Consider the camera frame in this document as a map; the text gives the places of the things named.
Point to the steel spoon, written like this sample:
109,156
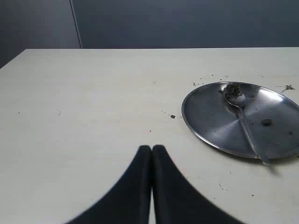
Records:
236,98

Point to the round steel plate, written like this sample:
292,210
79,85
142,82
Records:
273,120

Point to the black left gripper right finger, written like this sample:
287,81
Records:
176,201

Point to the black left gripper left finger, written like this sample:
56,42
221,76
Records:
128,201

